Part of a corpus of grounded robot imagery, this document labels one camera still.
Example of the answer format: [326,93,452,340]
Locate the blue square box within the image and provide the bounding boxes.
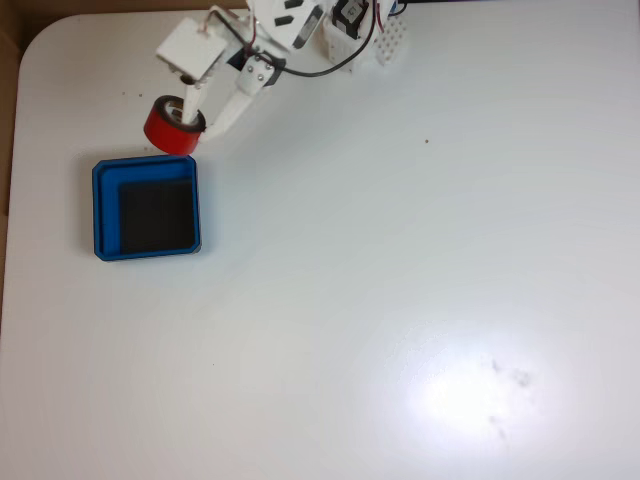
[91,152,202,263]

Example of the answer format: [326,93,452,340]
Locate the white perforated clamp plate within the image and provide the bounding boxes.
[374,14,411,67]

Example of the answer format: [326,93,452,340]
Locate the red tape roll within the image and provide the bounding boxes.
[143,94,207,156]

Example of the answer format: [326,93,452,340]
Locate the red and black servo cable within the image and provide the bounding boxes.
[252,0,386,79]

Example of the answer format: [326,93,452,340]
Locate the white square camera plate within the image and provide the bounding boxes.
[155,17,229,85]

